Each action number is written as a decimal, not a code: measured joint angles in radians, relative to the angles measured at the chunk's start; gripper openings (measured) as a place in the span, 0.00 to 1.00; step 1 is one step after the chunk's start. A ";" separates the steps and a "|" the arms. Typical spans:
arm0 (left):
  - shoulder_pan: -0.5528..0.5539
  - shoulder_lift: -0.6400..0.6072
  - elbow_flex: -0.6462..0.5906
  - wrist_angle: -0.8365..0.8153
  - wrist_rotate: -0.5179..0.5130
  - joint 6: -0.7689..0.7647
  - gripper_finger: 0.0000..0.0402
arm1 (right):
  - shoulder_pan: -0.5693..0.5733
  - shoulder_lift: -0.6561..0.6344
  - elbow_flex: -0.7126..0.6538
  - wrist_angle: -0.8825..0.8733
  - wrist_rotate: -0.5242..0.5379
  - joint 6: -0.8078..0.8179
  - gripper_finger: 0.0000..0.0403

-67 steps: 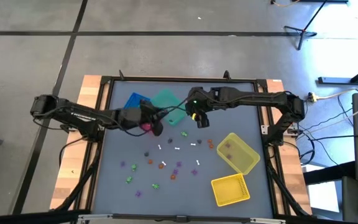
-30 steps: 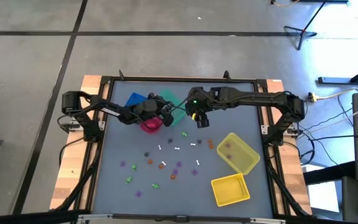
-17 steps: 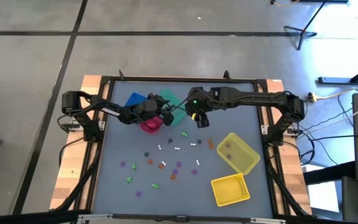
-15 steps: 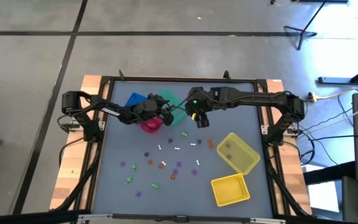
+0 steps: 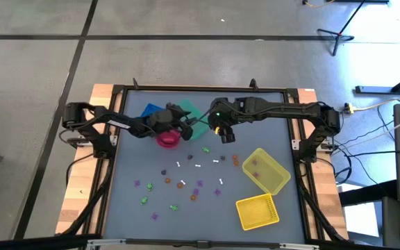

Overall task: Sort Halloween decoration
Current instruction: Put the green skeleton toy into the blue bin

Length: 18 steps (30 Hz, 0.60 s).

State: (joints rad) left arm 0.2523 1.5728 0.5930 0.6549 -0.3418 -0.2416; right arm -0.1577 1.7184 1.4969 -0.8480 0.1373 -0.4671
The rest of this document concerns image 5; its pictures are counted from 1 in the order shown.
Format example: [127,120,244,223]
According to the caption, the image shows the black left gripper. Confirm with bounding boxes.
[149,103,199,138]

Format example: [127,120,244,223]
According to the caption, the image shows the teal plastic bin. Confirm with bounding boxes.
[172,99,210,142]

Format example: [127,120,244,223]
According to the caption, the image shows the pink round plastic bowl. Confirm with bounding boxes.
[155,128,182,150]

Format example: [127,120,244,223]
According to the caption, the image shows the blue plastic basket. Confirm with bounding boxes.
[140,102,168,119]

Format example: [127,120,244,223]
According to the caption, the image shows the translucent yellow plastic bin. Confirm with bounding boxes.
[241,147,292,196]

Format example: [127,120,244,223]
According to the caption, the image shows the yellow perforated plastic basket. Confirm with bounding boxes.
[235,193,280,232]

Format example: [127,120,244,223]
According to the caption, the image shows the black rig bar silver brackets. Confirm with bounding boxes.
[0,235,400,250]

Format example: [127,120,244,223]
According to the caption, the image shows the black tripod stand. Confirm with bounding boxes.
[316,0,367,57]

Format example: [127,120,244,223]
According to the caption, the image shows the wooden table side board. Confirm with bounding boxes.
[292,88,349,240]
[56,83,123,235]

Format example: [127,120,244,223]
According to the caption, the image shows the black desk foot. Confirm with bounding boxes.
[355,68,400,97]

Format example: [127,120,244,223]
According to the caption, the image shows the black desk beam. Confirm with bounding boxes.
[338,179,399,208]

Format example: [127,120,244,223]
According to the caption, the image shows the dark grey box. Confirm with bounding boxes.
[381,196,400,250]

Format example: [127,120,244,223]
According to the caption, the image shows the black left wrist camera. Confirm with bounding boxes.
[181,126,194,142]

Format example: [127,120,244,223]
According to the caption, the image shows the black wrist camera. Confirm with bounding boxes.
[181,126,194,142]
[220,130,237,144]

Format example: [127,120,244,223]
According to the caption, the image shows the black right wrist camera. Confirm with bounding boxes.
[220,130,237,144]

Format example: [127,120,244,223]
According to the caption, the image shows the black metal table frame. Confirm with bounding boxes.
[81,78,349,244]

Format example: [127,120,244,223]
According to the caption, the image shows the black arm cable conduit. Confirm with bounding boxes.
[59,152,117,237]
[297,162,347,242]

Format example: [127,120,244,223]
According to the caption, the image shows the orange floor cable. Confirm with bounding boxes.
[302,0,336,8]

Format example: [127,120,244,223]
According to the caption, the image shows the beige power cable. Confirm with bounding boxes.
[353,90,400,113]

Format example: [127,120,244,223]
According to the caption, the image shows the black floor cable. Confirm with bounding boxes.
[331,99,400,185]

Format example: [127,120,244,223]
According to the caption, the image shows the white cable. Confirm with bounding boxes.
[338,110,400,151]

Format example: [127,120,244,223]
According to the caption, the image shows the thin black cable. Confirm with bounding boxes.
[345,149,400,159]

